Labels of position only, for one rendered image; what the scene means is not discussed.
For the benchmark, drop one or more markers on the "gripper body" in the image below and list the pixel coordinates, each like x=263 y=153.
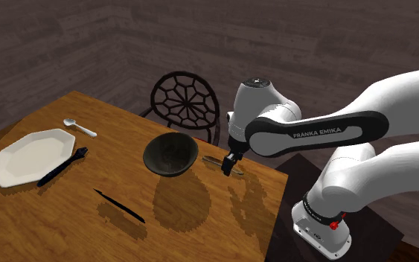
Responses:
x=229 y=162

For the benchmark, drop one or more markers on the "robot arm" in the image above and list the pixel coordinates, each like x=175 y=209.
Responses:
x=376 y=170

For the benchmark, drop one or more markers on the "grey butter knife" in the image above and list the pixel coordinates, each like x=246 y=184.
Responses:
x=214 y=160

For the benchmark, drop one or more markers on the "dark brown bowl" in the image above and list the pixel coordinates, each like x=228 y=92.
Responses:
x=170 y=153

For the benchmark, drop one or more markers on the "dark round-backed chair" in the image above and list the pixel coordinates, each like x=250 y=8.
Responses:
x=185 y=101

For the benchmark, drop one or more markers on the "black knife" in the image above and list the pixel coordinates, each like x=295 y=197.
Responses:
x=119 y=205

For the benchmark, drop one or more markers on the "white spoon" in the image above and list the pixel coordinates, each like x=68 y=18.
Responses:
x=79 y=126

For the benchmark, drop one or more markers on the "wooden table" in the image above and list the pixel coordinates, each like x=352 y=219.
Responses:
x=85 y=221

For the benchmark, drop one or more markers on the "black fork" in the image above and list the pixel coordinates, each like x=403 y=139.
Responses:
x=61 y=167

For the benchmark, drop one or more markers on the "white octagonal plate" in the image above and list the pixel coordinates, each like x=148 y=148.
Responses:
x=31 y=157

